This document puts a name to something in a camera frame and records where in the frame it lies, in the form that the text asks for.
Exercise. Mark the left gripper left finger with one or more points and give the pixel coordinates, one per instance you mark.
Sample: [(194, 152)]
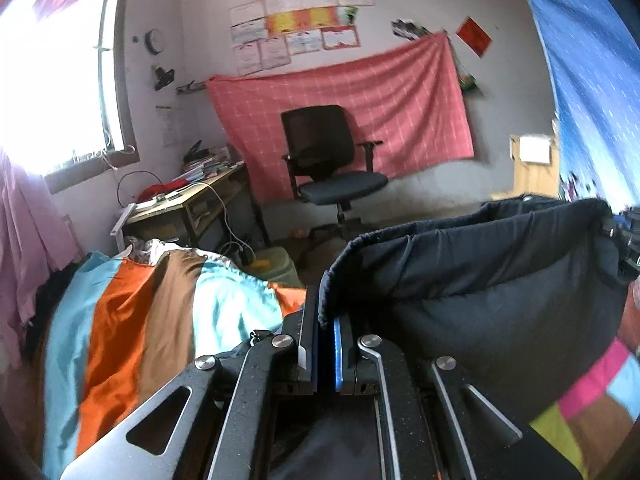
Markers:
[(213, 420)]

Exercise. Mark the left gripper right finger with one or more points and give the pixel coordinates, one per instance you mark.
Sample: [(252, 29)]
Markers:
[(432, 422)]

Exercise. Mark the navy blue padded jacket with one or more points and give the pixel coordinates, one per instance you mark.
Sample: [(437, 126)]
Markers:
[(525, 294)]

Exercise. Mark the person's right hand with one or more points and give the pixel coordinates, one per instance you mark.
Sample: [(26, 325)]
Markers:
[(629, 331)]

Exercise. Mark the colourful striped bed sheet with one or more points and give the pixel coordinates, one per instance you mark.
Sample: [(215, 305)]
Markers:
[(110, 332)]

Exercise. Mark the blue patterned hanging curtain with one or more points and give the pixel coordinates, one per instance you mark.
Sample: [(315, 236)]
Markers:
[(593, 63)]

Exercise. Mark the green plastic container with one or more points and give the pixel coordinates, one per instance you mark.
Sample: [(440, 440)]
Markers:
[(274, 265)]

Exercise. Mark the wooden desk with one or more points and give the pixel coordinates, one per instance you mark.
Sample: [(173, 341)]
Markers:
[(197, 214)]

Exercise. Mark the pink hanging garment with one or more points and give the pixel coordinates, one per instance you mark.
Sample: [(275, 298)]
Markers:
[(35, 241)]

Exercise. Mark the black office chair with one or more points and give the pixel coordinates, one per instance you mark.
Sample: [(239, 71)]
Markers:
[(326, 167)]

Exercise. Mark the red square wall paper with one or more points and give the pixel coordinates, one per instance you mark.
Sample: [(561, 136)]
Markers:
[(474, 36)]

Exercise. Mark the window with frame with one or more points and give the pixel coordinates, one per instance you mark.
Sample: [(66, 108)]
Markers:
[(65, 114)]

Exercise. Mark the wall certificates cluster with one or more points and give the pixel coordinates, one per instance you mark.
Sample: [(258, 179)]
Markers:
[(267, 34)]

